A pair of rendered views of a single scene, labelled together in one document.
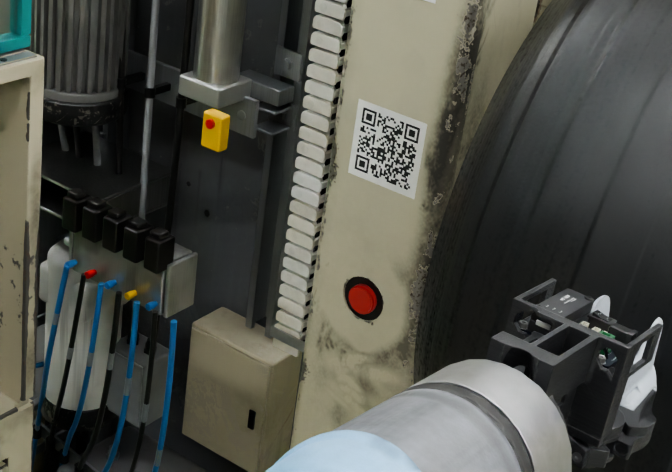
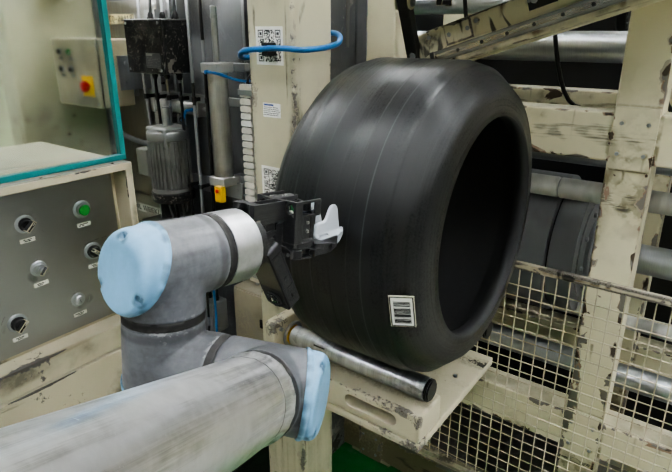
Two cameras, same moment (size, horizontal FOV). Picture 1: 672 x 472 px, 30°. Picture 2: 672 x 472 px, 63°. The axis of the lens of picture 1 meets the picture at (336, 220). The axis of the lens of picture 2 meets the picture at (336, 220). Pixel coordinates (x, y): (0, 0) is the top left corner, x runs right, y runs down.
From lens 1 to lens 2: 31 cm
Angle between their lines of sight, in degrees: 8
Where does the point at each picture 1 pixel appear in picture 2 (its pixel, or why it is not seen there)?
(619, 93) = (326, 126)
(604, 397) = (292, 226)
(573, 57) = (311, 117)
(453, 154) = not seen: hidden behind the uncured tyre
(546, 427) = (246, 226)
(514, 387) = (234, 213)
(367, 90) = (263, 160)
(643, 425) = (321, 243)
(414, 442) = (169, 223)
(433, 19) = (281, 125)
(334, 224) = not seen: hidden behind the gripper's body
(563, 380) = (265, 215)
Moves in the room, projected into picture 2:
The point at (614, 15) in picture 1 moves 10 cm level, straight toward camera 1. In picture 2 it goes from (326, 99) to (307, 106)
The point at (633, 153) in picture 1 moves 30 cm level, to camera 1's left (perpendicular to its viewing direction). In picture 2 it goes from (331, 147) to (151, 145)
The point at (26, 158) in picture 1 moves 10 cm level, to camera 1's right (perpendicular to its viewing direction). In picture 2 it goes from (129, 204) to (172, 205)
